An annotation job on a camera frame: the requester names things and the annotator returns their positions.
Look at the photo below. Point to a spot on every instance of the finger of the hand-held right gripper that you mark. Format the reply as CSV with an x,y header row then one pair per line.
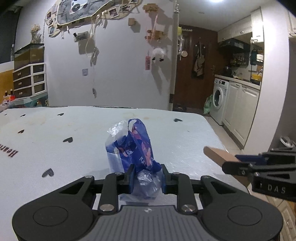
x,y
235,168
249,158

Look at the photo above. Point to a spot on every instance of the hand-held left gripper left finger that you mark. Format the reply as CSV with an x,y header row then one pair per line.
x,y
131,183

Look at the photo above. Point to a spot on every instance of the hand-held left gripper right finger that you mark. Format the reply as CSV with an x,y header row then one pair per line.
x,y
163,183

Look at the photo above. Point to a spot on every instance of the torn brown cardboard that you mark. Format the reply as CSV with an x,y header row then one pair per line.
x,y
217,154

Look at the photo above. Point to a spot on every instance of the blue and purple plastic wrapper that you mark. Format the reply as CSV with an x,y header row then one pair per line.
x,y
141,150

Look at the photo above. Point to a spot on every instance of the grey trash can white liner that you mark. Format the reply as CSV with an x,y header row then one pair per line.
x,y
288,141

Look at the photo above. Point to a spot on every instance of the low white wood-top cabinet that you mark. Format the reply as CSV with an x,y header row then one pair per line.
x,y
289,215

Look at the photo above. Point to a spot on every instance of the white kitchen cabinets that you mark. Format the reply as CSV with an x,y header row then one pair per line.
x,y
242,25
240,113

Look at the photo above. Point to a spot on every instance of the white washing machine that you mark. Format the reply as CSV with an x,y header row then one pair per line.
x,y
218,102

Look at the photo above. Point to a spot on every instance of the green plastic bag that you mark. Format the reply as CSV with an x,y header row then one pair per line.
x,y
208,105

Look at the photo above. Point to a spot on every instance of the black floor crate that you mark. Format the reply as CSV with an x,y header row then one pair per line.
x,y
179,108

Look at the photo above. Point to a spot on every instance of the yellow counter container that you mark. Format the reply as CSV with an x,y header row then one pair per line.
x,y
256,77

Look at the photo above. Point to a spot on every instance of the black cooking pot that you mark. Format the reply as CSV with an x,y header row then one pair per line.
x,y
228,71

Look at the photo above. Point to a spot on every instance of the brown wooden door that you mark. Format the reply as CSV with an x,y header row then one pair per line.
x,y
187,81

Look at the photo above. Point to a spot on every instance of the hanging beige bag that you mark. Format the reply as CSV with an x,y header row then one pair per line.
x,y
198,62

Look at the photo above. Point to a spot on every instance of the black range hood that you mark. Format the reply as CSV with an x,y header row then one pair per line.
x,y
234,44

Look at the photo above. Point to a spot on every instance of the pink hanging tag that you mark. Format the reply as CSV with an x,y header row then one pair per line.
x,y
148,62

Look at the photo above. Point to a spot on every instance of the hanging round strainer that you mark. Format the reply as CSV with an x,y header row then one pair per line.
x,y
184,53

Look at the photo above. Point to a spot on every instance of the white refrigerator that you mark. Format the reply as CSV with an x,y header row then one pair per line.
x,y
174,58

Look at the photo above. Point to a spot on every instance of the white plush toy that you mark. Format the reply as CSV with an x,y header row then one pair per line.
x,y
159,53

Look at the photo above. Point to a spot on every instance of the white upper kitchen cabinets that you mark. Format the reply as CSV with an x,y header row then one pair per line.
x,y
242,25

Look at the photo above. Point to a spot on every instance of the white drawer cabinet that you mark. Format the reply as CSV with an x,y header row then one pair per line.
x,y
27,81

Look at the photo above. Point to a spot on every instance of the glass tank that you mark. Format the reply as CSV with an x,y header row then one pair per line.
x,y
29,55

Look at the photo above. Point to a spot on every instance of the dried flower bunch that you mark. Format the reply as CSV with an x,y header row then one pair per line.
x,y
36,32

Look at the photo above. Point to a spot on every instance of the small wall card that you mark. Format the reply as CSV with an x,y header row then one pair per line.
x,y
85,72

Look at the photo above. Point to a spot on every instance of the wooden wall shelf toy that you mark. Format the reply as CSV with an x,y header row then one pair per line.
x,y
156,34

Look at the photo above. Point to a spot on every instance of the grey wall pouch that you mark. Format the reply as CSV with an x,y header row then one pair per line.
x,y
81,36

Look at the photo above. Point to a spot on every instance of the wooden wall block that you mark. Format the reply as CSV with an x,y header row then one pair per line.
x,y
132,22

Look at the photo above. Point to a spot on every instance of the wall photo collage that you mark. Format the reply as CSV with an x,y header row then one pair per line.
x,y
76,11

